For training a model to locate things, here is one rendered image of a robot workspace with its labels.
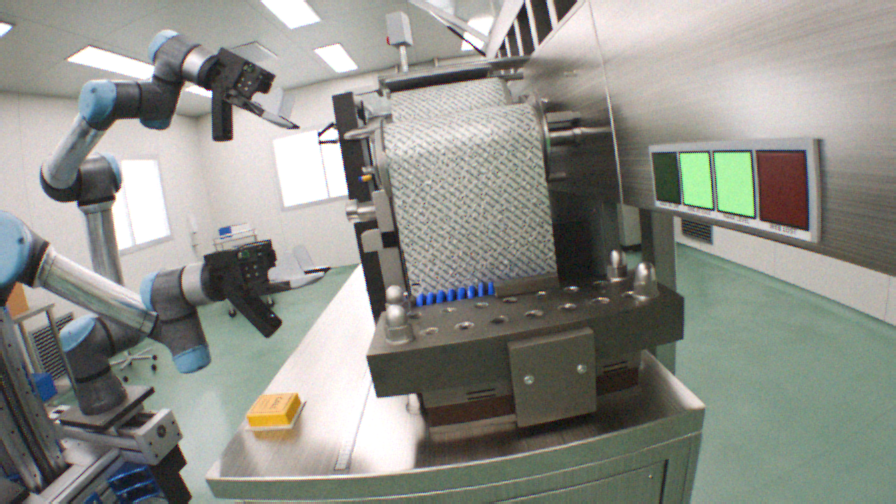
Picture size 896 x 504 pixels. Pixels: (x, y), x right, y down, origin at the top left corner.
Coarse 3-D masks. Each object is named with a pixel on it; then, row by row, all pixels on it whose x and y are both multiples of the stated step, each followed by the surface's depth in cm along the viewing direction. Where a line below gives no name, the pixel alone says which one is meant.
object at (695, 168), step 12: (684, 156) 37; (696, 156) 35; (684, 168) 38; (696, 168) 36; (708, 168) 34; (684, 180) 38; (696, 180) 36; (708, 180) 34; (684, 192) 39; (696, 192) 36; (708, 192) 34; (696, 204) 37; (708, 204) 35
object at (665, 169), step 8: (656, 160) 43; (664, 160) 41; (672, 160) 40; (656, 168) 44; (664, 168) 42; (672, 168) 40; (656, 176) 44; (664, 176) 42; (672, 176) 40; (656, 184) 44; (664, 184) 43; (672, 184) 41; (664, 192) 43; (672, 192) 41; (672, 200) 41
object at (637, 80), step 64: (640, 0) 38; (704, 0) 28; (768, 0) 21; (832, 0) 15; (576, 64) 63; (640, 64) 43; (704, 64) 31; (768, 64) 23; (832, 64) 17; (640, 128) 47; (704, 128) 34; (768, 128) 25; (832, 128) 19; (576, 192) 77; (640, 192) 50; (832, 192) 20; (832, 256) 21
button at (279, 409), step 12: (264, 396) 64; (276, 396) 63; (288, 396) 63; (252, 408) 60; (264, 408) 59; (276, 408) 59; (288, 408) 59; (252, 420) 58; (264, 420) 58; (276, 420) 58; (288, 420) 58
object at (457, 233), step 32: (416, 192) 65; (448, 192) 65; (480, 192) 65; (512, 192) 66; (544, 192) 66; (416, 224) 66; (448, 224) 66; (480, 224) 66; (512, 224) 66; (544, 224) 67; (416, 256) 67; (448, 256) 67; (480, 256) 67; (512, 256) 67; (544, 256) 68; (416, 288) 68; (448, 288) 68
